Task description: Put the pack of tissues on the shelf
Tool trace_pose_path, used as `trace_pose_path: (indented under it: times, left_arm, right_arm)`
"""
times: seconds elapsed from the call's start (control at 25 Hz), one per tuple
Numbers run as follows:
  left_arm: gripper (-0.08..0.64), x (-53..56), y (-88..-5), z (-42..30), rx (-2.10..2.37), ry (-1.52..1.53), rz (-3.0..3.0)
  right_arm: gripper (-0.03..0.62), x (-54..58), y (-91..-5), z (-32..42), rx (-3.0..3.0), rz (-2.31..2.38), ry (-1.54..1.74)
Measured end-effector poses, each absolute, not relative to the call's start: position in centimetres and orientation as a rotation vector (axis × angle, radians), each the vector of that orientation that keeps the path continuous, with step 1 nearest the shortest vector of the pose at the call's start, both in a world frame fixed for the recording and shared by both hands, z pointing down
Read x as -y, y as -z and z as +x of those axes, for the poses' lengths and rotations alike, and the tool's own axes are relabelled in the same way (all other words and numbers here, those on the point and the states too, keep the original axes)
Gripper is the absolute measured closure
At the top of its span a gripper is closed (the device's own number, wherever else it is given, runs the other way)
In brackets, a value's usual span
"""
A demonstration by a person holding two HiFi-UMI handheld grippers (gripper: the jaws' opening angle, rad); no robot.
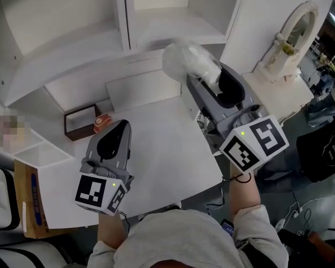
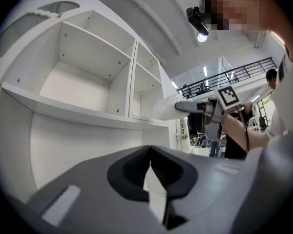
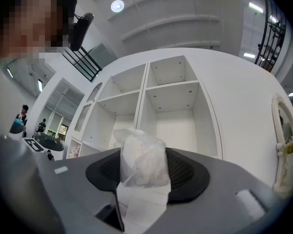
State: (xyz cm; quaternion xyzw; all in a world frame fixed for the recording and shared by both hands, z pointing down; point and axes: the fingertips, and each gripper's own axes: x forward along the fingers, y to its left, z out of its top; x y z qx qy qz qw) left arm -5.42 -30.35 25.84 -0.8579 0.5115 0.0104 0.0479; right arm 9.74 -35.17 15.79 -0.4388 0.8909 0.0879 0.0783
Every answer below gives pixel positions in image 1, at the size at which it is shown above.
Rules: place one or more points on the black phone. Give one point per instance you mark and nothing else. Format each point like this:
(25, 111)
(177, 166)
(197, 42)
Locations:
(227, 227)

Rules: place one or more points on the black wrist band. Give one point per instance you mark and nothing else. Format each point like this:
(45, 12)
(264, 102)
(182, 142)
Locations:
(243, 181)

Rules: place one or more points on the person's left forearm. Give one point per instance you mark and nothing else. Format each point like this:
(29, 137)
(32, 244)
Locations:
(111, 230)

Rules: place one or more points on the person's right forearm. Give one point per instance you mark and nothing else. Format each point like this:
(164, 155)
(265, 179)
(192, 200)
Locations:
(244, 200)

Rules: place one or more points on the cardboard box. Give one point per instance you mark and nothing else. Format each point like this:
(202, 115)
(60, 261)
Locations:
(30, 205)

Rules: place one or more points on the white plastic bag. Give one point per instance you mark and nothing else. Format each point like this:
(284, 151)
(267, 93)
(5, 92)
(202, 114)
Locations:
(190, 63)

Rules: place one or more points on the pink water bottle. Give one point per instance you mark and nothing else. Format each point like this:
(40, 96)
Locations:
(102, 123)

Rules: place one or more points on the white desk with drawers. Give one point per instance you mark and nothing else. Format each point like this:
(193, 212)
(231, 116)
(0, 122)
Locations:
(162, 155)

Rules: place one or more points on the person's grey sweatshirt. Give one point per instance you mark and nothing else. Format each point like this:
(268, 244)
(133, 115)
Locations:
(184, 241)

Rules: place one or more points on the white and black appliance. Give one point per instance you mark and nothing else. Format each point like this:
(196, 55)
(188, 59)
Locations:
(25, 255)
(1, 200)

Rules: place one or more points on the white pot with pink flowers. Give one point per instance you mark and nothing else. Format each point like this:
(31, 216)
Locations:
(8, 130)

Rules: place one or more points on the person's white shoe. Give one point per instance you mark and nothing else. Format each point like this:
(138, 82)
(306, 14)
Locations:
(174, 204)
(141, 216)

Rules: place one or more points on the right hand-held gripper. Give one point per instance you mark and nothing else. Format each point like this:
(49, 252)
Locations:
(257, 141)

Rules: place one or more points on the brown wooden box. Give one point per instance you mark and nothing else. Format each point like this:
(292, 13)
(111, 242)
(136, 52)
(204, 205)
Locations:
(81, 126)

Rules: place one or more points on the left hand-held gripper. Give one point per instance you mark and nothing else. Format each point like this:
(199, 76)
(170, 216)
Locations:
(95, 188)

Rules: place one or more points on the black bag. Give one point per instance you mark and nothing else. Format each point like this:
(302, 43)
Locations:
(310, 250)

